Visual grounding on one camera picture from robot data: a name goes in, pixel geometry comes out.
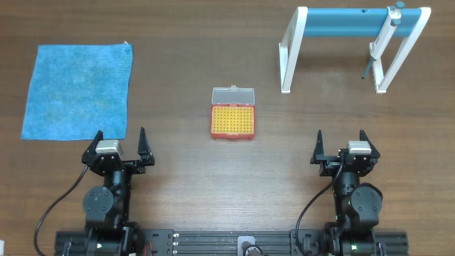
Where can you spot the mounting rail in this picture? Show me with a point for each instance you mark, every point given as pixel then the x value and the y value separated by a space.
pixel 227 243

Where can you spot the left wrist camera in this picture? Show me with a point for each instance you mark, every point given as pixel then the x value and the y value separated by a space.
pixel 108 147

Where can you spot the red and yellow tip box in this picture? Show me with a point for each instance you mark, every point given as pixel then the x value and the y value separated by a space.
pixel 233 113

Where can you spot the white and blue stand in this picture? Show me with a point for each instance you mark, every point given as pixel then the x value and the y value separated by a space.
pixel 341 25

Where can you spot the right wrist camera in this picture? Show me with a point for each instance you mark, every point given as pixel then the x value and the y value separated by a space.
pixel 359 147

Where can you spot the white pipette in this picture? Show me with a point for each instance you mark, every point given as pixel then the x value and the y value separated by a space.
pixel 385 33

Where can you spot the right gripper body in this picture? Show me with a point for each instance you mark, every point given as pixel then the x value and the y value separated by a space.
pixel 350 163

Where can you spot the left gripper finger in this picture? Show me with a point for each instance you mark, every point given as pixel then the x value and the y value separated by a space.
pixel 93 144
pixel 143 146

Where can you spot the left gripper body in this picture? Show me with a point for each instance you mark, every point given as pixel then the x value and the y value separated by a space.
pixel 113 163

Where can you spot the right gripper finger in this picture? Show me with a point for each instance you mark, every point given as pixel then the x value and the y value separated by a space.
pixel 369 144
pixel 319 149

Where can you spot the blue cloth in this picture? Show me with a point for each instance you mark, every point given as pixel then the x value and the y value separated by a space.
pixel 78 92

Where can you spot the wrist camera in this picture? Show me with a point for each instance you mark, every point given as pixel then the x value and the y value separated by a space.
pixel 108 147
pixel 359 147

